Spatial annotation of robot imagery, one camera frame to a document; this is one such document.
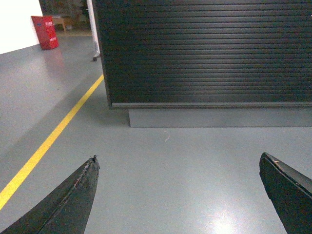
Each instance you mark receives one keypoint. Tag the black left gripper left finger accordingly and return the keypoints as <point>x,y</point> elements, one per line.
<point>66,209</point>

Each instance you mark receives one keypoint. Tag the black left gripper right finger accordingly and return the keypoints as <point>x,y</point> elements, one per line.
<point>290,193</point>

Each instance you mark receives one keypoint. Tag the black slatted checkout counter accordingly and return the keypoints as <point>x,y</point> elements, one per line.
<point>208,63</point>

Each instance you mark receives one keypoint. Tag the white pole stand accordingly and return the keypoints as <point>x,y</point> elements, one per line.
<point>93,30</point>

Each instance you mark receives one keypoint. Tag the red fire extinguisher box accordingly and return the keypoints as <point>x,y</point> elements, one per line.
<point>45,31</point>

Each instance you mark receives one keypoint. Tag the wooden table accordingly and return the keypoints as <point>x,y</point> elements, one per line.
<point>67,22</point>

